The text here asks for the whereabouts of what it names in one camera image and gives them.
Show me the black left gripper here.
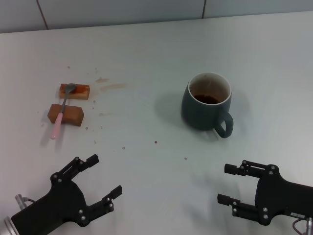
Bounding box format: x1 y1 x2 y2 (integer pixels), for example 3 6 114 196
11 154 123 235

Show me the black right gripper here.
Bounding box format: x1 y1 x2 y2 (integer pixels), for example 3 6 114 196
217 160 313 225

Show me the pink handled metal spoon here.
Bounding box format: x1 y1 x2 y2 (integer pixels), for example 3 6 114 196
50 83 77 140

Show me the grey ceramic mug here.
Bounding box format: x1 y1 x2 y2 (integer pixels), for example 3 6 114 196
180 71 234 139

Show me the dark brown arched wooden block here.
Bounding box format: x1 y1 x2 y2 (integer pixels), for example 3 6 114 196
47 103 85 127

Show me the light wooden block red top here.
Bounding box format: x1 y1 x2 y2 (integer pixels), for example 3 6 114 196
58 83 90 100

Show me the dark brown coffee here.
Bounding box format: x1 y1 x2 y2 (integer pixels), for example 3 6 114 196
193 94 221 105

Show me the left wrist cable with plug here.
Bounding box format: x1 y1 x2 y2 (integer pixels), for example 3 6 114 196
14 194 36 210

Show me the wrist cable with plug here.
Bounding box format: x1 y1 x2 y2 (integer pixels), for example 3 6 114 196
14 194 36 210
292 216 313 235

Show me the right wrist cable with plug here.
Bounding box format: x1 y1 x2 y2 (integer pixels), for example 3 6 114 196
292 216 313 235

